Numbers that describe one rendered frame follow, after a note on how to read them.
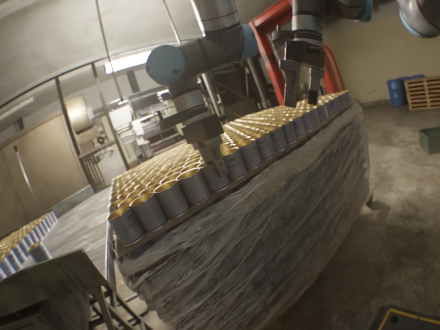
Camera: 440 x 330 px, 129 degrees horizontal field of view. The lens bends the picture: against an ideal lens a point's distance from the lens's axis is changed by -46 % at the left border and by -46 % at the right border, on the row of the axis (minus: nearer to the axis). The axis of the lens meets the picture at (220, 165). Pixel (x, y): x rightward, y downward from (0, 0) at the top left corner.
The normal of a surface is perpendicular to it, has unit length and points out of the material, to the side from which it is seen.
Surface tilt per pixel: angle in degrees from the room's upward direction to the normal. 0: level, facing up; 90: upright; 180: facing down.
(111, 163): 90
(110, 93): 90
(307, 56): 113
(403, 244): 0
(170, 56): 91
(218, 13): 130
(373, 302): 0
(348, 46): 90
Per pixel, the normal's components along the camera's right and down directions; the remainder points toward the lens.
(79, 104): 0.50, 0.03
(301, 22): -0.74, 0.30
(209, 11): -0.22, 0.84
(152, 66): 0.01, 0.25
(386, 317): -0.34, -0.91
